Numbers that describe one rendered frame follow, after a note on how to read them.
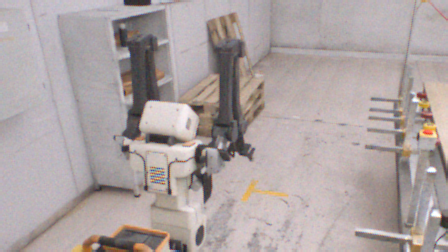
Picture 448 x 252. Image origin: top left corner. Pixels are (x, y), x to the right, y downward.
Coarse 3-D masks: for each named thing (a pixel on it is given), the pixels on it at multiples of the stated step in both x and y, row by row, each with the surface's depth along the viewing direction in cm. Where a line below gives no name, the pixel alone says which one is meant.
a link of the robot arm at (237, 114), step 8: (240, 48) 171; (240, 56) 172; (232, 80) 177; (232, 88) 179; (232, 96) 181; (232, 104) 182; (240, 104) 186; (232, 112) 184; (240, 112) 186; (240, 120) 187
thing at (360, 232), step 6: (360, 228) 179; (366, 228) 179; (360, 234) 178; (366, 234) 177; (372, 234) 176; (378, 234) 175; (384, 234) 175; (390, 234) 175; (396, 234) 175; (402, 234) 175; (384, 240) 176; (390, 240) 175; (396, 240) 174; (402, 240) 173; (408, 240) 173; (438, 240) 172; (438, 246) 170; (444, 246) 169
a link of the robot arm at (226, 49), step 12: (216, 48) 165; (228, 48) 164; (228, 60) 166; (228, 72) 167; (228, 84) 169; (228, 96) 171; (228, 108) 172; (216, 120) 175; (228, 120) 173; (228, 132) 173
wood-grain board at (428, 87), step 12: (432, 84) 364; (444, 84) 364; (432, 96) 333; (444, 96) 333; (432, 108) 306; (444, 108) 306; (444, 120) 283; (444, 132) 264; (444, 144) 247; (444, 156) 234
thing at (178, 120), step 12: (156, 108) 167; (168, 108) 166; (180, 108) 165; (144, 120) 167; (156, 120) 166; (168, 120) 164; (180, 120) 163; (192, 120) 170; (144, 132) 168; (156, 132) 165; (168, 132) 164; (180, 132) 163; (192, 132) 172
